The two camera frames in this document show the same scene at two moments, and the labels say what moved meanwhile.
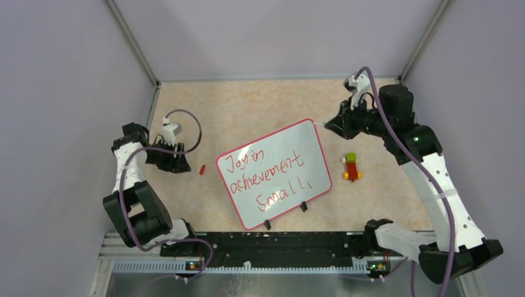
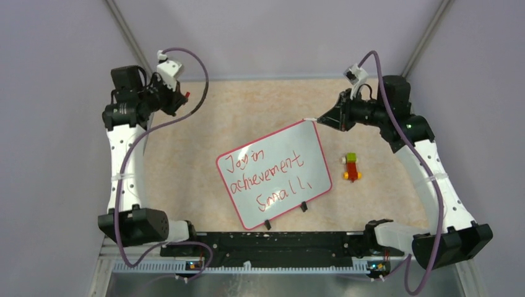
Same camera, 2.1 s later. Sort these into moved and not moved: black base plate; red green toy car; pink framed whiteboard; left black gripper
Moved: left black gripper
Not moved: pink framed whiteboard; black base plate; red green toy car
